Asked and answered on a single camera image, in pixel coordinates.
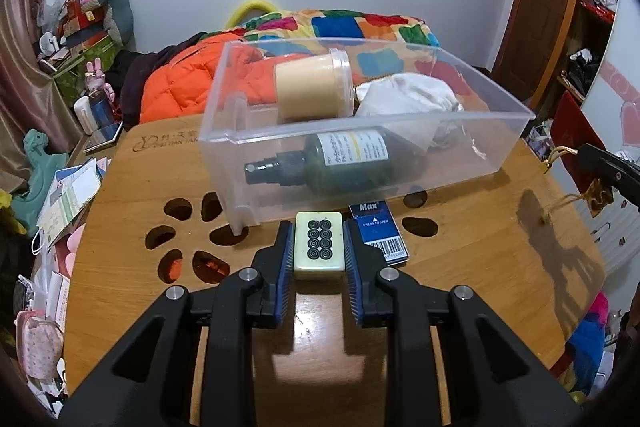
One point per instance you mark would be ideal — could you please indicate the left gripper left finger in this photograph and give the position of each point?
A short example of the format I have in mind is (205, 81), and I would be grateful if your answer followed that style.
(146, 379)

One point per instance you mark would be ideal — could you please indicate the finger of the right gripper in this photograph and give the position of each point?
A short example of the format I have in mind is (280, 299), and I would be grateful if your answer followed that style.
(609, 173)

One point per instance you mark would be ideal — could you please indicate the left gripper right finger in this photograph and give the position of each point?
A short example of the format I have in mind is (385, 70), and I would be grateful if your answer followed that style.
(448, 343)

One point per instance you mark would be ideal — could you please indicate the red velvet gift pouch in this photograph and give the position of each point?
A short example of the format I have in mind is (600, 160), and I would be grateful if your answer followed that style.
(578, 145)

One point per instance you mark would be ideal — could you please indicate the white drawstring cloth bag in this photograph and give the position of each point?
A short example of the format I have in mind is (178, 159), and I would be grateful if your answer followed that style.
(409, 93)

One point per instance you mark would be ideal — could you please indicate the blue Max staples box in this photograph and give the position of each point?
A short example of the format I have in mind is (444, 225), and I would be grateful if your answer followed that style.
(378, 228)

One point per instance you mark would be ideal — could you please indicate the mahjong tile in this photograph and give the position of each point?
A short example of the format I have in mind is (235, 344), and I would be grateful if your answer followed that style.
(319, 247)

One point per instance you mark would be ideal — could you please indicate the green spray bottle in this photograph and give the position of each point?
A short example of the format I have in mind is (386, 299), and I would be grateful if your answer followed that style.
(343, 162)

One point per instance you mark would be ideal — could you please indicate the cream plastic jar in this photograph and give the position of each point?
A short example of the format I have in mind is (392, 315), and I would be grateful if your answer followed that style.
(315, 87)

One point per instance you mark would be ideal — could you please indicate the brown wooden door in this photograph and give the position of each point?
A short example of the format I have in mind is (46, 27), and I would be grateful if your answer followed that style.
(531, 47)

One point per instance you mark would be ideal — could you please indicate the wooden shelf unit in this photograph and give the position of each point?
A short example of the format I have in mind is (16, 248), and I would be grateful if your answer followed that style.
(586, 27)

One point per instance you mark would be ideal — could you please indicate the stack of papers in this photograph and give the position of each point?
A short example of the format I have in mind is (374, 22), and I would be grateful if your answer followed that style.
(71, 191)

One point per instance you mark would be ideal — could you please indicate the teal dinosaur plush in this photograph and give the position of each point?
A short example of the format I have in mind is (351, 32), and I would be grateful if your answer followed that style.
(27, 207)

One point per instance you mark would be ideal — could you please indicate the tablet on side table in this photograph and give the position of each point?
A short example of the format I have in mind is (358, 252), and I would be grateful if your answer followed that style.
(103, 138)

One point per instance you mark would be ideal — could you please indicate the colourful patchwork blanket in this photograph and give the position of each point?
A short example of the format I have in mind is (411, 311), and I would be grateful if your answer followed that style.
(380, 45)

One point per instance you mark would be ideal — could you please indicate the clear plastic storage bin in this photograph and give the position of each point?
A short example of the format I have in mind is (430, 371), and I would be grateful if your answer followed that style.
(235, 132)

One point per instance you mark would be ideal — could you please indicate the pink curtain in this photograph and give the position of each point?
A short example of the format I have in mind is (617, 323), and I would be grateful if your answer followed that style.
(30, 99)

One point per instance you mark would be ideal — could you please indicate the pink rabbit figure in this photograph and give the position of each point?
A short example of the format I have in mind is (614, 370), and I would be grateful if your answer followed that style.
(95, 79)

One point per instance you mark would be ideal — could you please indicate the dark purple garment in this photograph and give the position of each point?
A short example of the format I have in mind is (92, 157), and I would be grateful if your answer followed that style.
(129, 72)

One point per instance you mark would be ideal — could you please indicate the orange puffer jacket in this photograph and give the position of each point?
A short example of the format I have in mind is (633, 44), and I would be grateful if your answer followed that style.
(181, 87)

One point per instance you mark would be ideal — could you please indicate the yellow curved headboard pillow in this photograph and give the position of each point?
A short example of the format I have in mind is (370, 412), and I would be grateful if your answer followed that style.
(248, 8)

